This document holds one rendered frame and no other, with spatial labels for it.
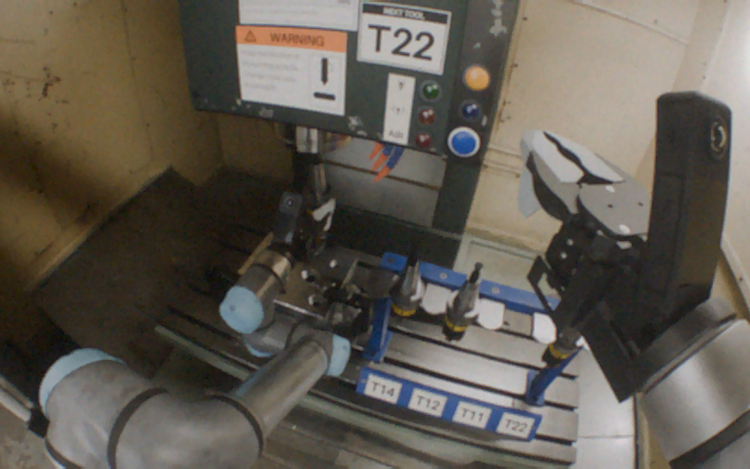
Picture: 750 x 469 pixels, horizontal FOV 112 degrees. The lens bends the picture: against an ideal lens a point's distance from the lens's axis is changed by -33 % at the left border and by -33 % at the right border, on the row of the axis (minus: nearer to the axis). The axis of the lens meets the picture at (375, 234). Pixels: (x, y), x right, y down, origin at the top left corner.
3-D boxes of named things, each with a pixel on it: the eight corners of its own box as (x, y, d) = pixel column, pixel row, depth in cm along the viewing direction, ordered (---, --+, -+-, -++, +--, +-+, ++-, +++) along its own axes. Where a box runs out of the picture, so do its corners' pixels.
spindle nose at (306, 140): (362, 123, 79) (366, 70, 71) (344, 159, 67) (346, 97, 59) (292, 115, 80) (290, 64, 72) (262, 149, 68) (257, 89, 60)
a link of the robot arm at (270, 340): (287, 370, 71) (280, 341, 64) (240, 351, 73) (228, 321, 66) (303, 340, 77) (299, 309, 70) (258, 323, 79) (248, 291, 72)
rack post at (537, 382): (542, 408, 84) (600, 346, 65) (524, 403, 85) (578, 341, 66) (544, 375, 92) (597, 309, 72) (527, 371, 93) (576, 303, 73)
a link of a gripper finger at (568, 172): (483, 180, 32) (534, 253, 25) (500, 118, 28) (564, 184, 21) (513, 179, 33) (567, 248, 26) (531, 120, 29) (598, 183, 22)
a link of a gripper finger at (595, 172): (513, 179, 33) (567, 248, 26) (531, 120, 29) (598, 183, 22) (541, 179, 33) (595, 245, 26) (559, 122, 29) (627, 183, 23)
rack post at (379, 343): (381, 364, 93) (393, 290, 73) (361, 357, 94) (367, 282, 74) (392, 333, 100) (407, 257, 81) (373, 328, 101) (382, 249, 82)
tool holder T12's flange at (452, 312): (480, 305, 71) (484, 298, 70) (472, 328, 67) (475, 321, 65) (451, 294, 73) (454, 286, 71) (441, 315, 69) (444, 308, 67)
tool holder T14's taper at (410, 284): (421, 280, 72) (426, 255, 68) (419, 298, 69) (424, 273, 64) (398, 276, 72) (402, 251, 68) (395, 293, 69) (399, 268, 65)
